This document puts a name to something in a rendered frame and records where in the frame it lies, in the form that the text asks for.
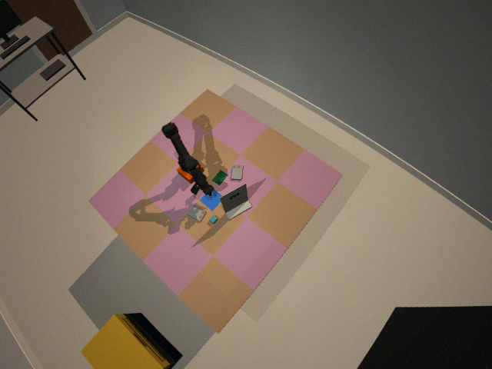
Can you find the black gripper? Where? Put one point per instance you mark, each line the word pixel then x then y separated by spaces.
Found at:
pixel 206 188

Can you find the blue flat square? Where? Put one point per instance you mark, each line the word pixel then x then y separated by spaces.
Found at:
pixel 213 202

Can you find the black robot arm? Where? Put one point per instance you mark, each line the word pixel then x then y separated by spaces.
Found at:
pixel 186 162

